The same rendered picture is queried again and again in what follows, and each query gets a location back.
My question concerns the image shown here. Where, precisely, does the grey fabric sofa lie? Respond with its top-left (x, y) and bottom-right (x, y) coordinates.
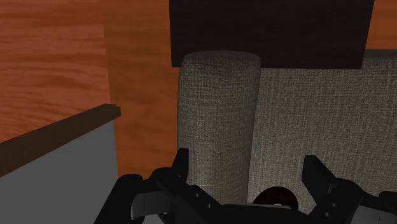
top-left (176, 49), bottom-right (397, 216)

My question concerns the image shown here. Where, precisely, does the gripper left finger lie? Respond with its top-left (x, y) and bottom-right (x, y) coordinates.
top-left (94, 148), bottom-right (224, 224)

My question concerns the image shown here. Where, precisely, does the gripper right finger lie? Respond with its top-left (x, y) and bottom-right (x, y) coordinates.
top-left (301, 155), bottom-right (397, 224)

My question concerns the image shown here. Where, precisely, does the dark brown round object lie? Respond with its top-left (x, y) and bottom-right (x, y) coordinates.
top-left (252, 186), bottom-right (300, 211)

